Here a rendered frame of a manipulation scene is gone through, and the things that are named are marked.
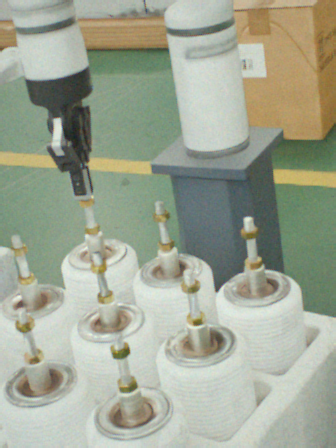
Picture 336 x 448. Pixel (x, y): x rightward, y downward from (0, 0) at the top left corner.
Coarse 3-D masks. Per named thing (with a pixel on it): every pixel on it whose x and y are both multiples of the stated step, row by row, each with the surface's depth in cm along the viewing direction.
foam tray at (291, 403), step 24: (312, 336) 109; (312, 360) 102; (264, 384) 100; (288, 384) 99; (312, 384) 100; (264, 408) 96; (288, 408) 96; (312, 408) 101; (0, 432) 99; (240, 432) 93; (264, 432) 93; (288, 432) 97; (312, 432) 102
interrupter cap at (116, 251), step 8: (104, 240) 119; (112, 240) 119; (80, 248) 118; (112, 248) 117; (120, 248) 117; (72, 256) 117; (80, 256) 116; (88, 256) 117; (112, 256) 115; (120, 256) 115; (72, 264) 114; (80, 264) 114; (88, 264) 114; (112, 264) 113
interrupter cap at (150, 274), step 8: (184, 256) 112; (192, 256) 112; (152, 264) 112; (184, 264) 111; (192, 264) 110; (200, 264) 110; (144, 272) 110; (152, 272) 110; (160, 272) 110; (200, 272) 108; (144, 280) 108; (152, 280) 108; (160, 280) 108; (168, 280) 107; (176, 280) 107; (160, 288) 107
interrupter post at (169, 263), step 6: (162, 252) 108; (168, 252) 108; (174, 252) 108; (162, 258) 108; (168, 258) 108; (174, 258) 108; (162, 264) 108; (168, 264) 108; (174, 264) 108; (162, 270) 109; (168, 270) 109; (174, 270) 109
